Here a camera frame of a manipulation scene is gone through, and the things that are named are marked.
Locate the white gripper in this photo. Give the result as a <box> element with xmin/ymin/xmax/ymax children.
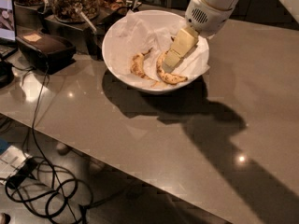
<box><xmin>163</xmin><ymin>0</ymin><xmax>233</xmax><ymax>73</ymax></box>

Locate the spotted banana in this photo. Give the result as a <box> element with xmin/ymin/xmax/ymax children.
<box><xmin>130</xmin><ymin>49</ymin><xmax>151</xmax><ymax>80</ymax></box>
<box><xmin>156</xmin><ymin>50</ymin><xmax>188</xmax><ymax>85</ymax></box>

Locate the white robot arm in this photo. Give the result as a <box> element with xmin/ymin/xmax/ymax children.
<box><xmin>162</xmin><ymin>0</ymin><xmax>239</xmax><ymax>73</ymax></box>

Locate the white ceramic bowl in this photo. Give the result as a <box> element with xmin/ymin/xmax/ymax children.
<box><xmin>101</xmin><ymin>9</ymin><xmax>210</xmax><ymax>95</ymax></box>

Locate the white paper liner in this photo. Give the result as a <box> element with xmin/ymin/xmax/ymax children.
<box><xmin>106</xmin><ymin>10</ymin><xmax>210</xmax><ymax>88</ymax></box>

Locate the glass jar of nuts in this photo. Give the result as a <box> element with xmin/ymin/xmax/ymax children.
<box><xmin>49</xmin><ymin>0</ymin><xmax>99</xmax><ymax>23</ymax></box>

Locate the black rectangular device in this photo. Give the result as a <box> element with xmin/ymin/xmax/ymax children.
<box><xmin>16</xmin><ymin>31</ymin><xmax>77</xmax><ymax>75</ymax></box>

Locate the laptop with lit screen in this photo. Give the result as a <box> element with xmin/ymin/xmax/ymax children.
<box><xmin>0</xmin><ymin>0</ymin><xmax>18</xmax><ymax>60</ymax></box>

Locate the black power adapter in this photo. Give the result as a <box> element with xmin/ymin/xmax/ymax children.
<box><xmin>6</xmin><ymin>158</ymin><xmax>37</xmax><ymax>189</ymax></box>

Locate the white paper box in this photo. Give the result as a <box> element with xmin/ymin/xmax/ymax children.
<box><xmin>0</xmin><ymin>146</ymin><xmax>30</xmax><ymax>184</ymax></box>

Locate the black cable bundle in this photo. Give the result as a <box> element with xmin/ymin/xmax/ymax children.
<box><xmin>4</xmin><ymin>63</ymin><xmax>94</xmax><ymax>224</ymax></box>

